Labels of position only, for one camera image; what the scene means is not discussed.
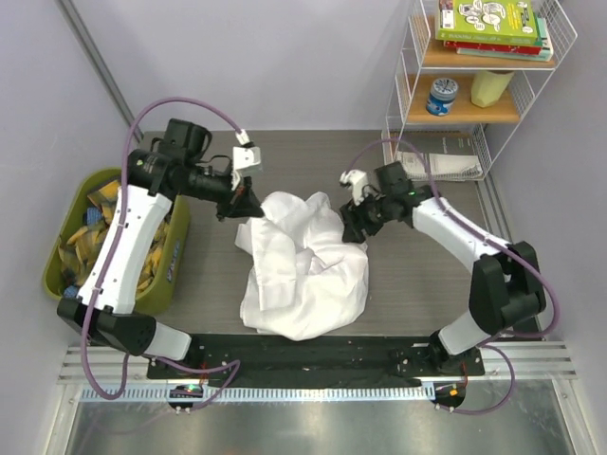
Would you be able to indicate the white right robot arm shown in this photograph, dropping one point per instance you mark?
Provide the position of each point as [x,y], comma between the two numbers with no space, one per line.
[504,286]

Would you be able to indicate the yellow plaid flannel shirt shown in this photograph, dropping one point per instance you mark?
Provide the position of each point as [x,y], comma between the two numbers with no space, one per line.
[105,198]

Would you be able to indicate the aluminium rail frame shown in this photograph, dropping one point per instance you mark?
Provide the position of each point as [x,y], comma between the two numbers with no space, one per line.
[530,360]

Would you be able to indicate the red middle book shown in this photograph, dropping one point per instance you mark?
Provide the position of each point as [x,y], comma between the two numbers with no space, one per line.
[512,49]

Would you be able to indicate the blue white round tin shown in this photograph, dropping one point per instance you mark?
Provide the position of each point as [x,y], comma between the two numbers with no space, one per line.
[442,95]

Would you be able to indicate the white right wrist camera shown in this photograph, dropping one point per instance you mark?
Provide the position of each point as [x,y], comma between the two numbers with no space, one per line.
[357,182]

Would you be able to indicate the olive green plastic bin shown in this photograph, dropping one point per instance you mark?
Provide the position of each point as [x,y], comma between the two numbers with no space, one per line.
[158,296]

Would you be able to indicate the green top book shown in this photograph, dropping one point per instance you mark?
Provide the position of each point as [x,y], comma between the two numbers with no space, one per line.
[511,23]

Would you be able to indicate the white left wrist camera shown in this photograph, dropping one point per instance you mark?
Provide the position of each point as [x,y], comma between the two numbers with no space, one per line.
[246,161]

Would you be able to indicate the white long sleeve shirt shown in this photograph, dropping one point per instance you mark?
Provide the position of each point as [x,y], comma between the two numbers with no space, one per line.
[304,282]

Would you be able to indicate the grey setup guide booklet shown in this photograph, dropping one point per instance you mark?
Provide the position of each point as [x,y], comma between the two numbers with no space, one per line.
[451,157]

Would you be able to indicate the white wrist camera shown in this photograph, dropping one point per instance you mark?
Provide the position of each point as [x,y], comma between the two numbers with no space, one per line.
[357,182]
[246,161]

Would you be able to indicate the white slotted cable duct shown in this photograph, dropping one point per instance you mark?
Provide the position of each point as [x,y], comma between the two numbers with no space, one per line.
[191,393]

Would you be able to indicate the pale yellow faceted cup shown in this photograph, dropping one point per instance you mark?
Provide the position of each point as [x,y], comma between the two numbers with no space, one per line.
[488,86]

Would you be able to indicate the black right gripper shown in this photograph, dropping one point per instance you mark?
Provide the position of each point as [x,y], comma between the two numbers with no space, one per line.
[353,232]

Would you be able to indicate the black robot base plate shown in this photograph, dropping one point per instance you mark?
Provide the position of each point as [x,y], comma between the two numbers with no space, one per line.
[332,362]

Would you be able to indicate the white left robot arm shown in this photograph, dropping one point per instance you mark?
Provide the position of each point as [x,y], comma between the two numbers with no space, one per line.
[104,309]

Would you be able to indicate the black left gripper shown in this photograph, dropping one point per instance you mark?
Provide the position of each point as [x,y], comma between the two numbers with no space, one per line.
[247,203]

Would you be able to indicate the white wire shelf rack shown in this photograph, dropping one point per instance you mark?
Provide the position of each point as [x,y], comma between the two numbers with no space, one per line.
[423,59]

